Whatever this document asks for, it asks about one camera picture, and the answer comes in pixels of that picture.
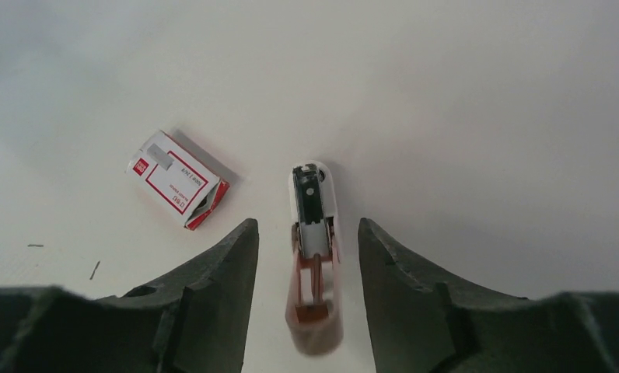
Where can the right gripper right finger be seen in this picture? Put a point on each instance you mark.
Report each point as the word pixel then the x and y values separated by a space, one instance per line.
pixel 423 318

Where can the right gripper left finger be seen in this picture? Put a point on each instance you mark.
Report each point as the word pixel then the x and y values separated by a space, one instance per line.
pixel 192 319

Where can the pink white stapler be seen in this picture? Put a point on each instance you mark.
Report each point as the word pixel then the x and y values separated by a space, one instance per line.
pixel 313 310

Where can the red white staple box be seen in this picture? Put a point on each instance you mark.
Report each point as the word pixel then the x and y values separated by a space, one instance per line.
pixel 177 179

